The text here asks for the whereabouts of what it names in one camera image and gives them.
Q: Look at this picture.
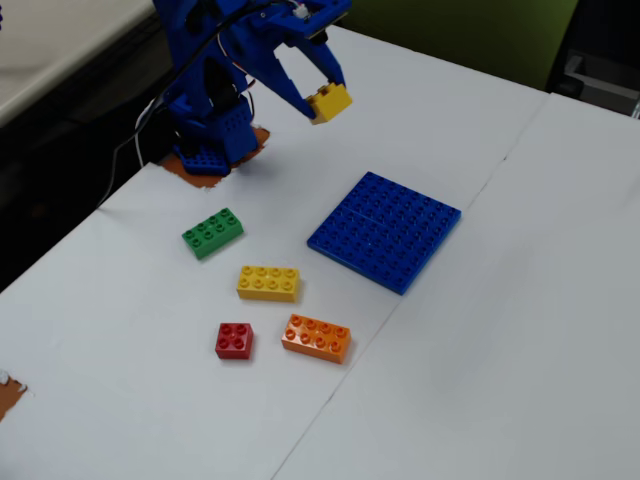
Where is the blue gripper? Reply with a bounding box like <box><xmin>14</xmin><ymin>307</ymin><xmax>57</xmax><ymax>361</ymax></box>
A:
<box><xmin>234</xmin><ymin>0</ymin><xmax>353</xmax><ymax>122</ymax></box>

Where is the yellow 2x2 toy block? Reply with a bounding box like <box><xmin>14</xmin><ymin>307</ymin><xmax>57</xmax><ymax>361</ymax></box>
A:
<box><xmin>305</xmin><ymin>81</ymin><xmax>354</xmax><ymax>126</ymax></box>

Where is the green chair back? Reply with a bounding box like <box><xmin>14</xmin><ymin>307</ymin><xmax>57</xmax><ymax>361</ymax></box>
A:
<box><xmin>344</xmin><ymin>0</ymin><xmax>581</xmax><ymax>94</ymax></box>

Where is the white background desk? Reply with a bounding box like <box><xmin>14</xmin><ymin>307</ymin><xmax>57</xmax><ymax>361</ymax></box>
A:
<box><xmin>0</xmin><ymin>0</ymin><xmax>171</xmax><ymax>126</ymax></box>

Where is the green 2x4 toy block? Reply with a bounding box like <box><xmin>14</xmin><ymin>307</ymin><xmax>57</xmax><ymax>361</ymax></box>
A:
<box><xmin>180</xmin><ymin>207</ymin><xmax>245</xmax><ymax>260</ymax></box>

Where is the white power cable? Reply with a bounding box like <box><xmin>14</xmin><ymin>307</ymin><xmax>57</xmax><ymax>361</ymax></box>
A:
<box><xmin>133</xmin><ymin>96</ymin><xmax>169</xmax><ymax>167</ymax></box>

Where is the white foam board sheet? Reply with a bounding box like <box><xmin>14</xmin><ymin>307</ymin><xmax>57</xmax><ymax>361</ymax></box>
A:
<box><xmin>0</xmin><ymin>18</ymin><xmax>551</xmax><ymax>480</ymax></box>
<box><xmin>272</xmin><ymin>92</ymin><xmax>640</xmax><ymax>480</ymax></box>

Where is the grey background box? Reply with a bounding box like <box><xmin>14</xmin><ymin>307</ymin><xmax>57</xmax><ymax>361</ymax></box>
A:
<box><xmin>547</xmin><ymin>49</ymin><xmax>640</xmax><ymax>121</ymax></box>

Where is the yellow 2x4 toy block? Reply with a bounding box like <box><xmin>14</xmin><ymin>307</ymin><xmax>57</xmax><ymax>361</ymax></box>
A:
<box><xmin>235</xmin><ymin>264</ymin><xmax>302</xmax><ymax>304</ymax></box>

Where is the blue 8x8 toy plate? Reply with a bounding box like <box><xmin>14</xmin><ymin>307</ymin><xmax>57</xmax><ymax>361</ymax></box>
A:
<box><xmin>306</xmin><ymin>170</ymin><xmax>463</xmax><ymax>297</ymax></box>

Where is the red 2x2 toy block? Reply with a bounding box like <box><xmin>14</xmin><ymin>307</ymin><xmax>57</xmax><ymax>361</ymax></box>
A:
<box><xmin>214</xmin><ymin>322</ymin><xmax>254</xmax><ymax>360</ymax></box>

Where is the orange 2x4 toy block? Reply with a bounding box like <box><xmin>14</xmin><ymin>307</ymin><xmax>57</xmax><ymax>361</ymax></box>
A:
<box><xmin>280</xmin><ymin>313</ymin><xmax>353</xmax><ymax>365</ymax></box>

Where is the red and white servo wire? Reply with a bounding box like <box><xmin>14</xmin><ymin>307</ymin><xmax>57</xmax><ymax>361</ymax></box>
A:
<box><xmin>219</xmin><ymin>29</ymin><xmax>259</xmax><ymax>126</ymax></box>

